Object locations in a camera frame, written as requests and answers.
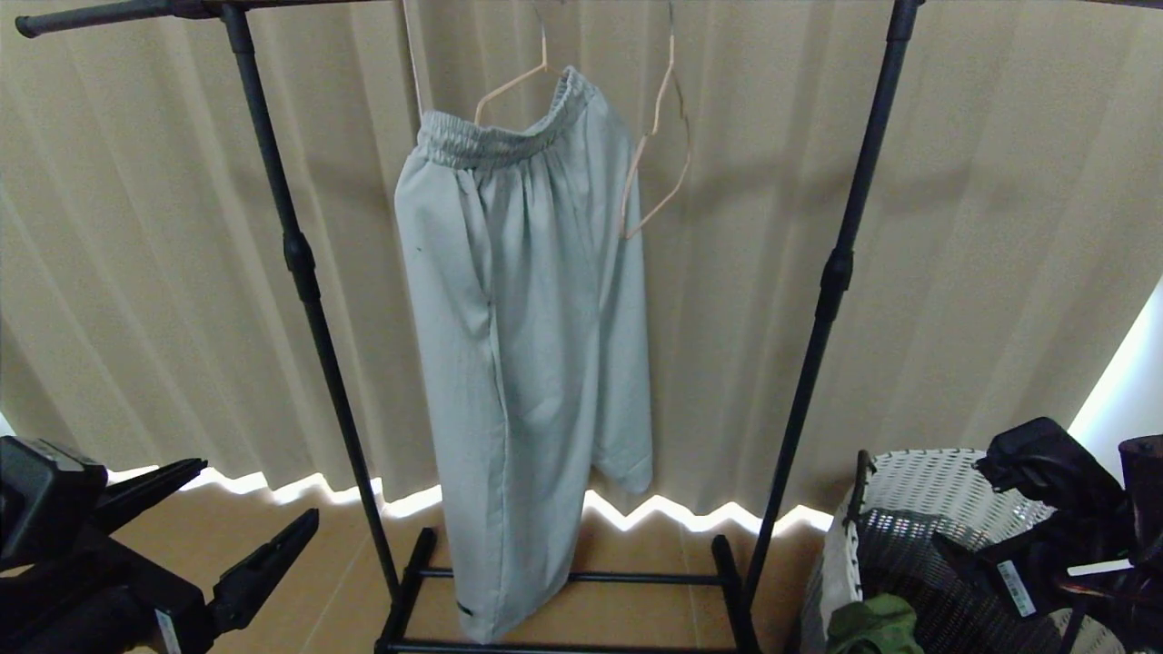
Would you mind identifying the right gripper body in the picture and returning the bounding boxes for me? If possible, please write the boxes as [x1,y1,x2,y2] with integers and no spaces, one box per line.
[989,516,1163,629]

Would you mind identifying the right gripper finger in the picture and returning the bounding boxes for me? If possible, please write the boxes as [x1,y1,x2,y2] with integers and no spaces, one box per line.
[930,530,1010,593]

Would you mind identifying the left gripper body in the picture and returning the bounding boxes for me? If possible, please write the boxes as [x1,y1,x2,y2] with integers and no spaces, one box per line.
[0,525,216,654]

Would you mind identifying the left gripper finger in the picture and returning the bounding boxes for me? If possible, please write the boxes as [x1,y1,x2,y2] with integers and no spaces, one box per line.
[210,508,322,635]
[91,457,209,535]

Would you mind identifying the green garment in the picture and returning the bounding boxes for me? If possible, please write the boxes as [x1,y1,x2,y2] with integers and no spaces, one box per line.
[825,593,926,654]

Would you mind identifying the pale grey shorts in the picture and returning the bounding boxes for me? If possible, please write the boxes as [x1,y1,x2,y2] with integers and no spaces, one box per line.
[393,65,655,646]

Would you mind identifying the white laundry basket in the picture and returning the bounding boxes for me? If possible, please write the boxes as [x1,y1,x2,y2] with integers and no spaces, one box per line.
[800,448,1128,654]

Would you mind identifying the black clothes rack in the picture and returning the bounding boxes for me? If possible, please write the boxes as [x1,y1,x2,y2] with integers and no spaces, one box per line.
[14,0,1163,654]

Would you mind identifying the beige curtain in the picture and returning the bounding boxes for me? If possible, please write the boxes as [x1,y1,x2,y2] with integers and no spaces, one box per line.
[0,0,1163,537]

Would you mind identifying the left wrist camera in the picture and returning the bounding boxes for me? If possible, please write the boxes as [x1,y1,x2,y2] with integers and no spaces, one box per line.
[0,436,110,569]

